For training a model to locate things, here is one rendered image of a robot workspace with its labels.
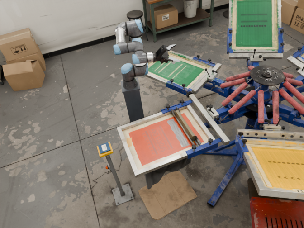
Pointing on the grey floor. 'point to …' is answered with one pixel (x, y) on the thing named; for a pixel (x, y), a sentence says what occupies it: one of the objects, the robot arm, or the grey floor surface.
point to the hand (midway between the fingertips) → (178, 52)
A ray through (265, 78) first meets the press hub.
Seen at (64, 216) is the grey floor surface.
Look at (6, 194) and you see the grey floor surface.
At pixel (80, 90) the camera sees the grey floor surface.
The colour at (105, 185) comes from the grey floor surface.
